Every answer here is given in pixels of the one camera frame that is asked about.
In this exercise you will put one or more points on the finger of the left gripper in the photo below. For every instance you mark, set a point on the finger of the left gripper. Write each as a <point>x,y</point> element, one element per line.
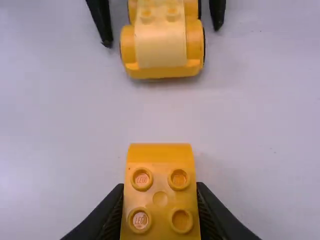
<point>102,20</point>
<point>217,12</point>

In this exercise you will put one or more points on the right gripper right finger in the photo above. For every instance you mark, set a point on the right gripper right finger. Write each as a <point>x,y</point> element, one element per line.
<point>217,220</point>

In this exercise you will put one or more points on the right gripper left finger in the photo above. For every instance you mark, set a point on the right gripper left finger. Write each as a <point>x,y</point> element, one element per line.
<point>105,217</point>

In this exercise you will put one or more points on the yellow toy car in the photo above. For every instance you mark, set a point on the yellow toy car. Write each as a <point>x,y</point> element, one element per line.
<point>160,50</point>

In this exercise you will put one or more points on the yellow toy brick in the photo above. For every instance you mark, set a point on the yellow toy brick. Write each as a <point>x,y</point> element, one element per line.
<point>160,160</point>

